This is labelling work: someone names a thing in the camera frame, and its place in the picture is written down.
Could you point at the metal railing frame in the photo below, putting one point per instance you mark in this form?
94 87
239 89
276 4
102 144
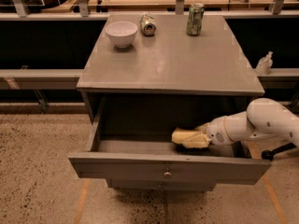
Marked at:
62 11

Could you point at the black chair leg with caster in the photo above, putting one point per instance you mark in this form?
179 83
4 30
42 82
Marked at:
269 154

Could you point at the crushed silver can lying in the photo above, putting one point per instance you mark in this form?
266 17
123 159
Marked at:
147 24

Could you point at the grey wooden cabinet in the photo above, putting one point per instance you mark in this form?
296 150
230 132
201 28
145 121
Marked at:
170 76

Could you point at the yellow sponge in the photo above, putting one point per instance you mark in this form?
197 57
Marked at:
179 136

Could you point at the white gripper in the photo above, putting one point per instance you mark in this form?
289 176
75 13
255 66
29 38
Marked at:
216 132

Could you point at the green soda can upright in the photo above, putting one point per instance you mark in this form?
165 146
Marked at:
194 23

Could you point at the open top drawer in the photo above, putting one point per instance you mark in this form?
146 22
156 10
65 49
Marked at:
131 140

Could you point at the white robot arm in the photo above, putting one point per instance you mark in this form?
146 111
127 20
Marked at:
263 119

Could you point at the white bowl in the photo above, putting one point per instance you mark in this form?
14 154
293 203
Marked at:
121 33

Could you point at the white soap dispenser bottle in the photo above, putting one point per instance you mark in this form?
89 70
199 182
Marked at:
265 63

